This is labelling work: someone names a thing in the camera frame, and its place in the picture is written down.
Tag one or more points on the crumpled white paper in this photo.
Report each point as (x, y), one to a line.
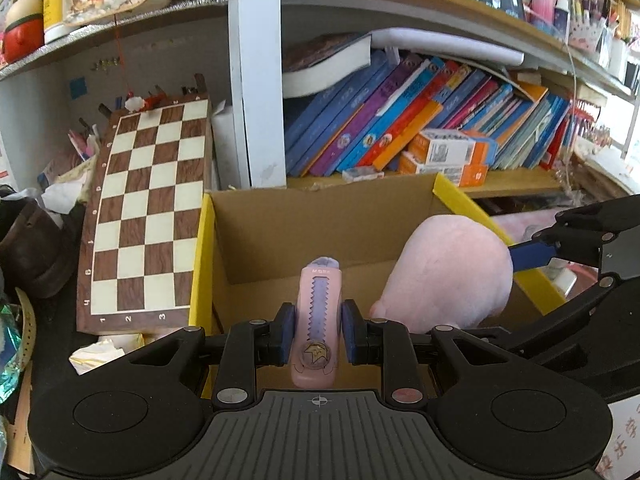
(102, 352)

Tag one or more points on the crumpled white tissue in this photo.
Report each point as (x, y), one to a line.
(62, 194)

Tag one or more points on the red and cream round doll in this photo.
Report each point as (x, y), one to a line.
(22, 30)

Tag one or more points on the white box beside chessboard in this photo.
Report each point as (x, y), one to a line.
(222, 145)

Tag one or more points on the bunch of pens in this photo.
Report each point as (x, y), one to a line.
(85, 142)

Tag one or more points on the pink plush toy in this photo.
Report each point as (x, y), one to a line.
(450, 270)

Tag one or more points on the cardboard box with yellow flaps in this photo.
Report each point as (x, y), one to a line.
(280, 235)

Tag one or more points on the row of leaning colourful books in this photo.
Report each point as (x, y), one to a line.
(360, 125)

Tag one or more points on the wooden bookshelf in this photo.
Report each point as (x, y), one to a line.
(415, 5)

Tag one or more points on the iridescent teal foil wrap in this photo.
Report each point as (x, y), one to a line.
(7, 355)

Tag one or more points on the pink pen holder basket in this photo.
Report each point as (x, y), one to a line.
(585, 35)

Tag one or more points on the thick dark-covered book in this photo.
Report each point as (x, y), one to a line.
(325, 62)

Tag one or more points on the pink utility knife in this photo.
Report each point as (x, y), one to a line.
(318, 305)

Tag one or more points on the small white flat box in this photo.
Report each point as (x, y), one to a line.
(363, 174)

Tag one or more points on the white bottle with yellow label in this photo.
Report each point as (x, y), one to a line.
(54, 5)

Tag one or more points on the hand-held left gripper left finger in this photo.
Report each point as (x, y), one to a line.
(285, 335)

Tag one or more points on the blue tape patch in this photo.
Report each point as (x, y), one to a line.
(77, 87)

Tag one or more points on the brown leather bag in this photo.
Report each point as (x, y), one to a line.
(35, 250)

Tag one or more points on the silver-edged grey shelf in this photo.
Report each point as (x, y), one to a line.
(125, 25)

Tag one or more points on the brown and white chessboard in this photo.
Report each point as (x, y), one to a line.
(145, 200)

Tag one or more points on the white paper folder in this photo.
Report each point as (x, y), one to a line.
(450, 42)

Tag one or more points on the white shelf upright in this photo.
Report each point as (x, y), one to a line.
(257, 85)

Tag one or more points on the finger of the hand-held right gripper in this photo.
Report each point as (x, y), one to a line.
(535, 256)
(560, 317)

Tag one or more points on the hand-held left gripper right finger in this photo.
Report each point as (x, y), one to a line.
(352, 335)

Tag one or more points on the small white bottle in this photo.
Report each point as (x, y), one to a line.
(561, 12)

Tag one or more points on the small red and white charm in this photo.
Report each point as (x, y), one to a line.
(142, 101)

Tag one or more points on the orange and white carton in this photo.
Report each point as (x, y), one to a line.
(470, 174)
(450, 146)

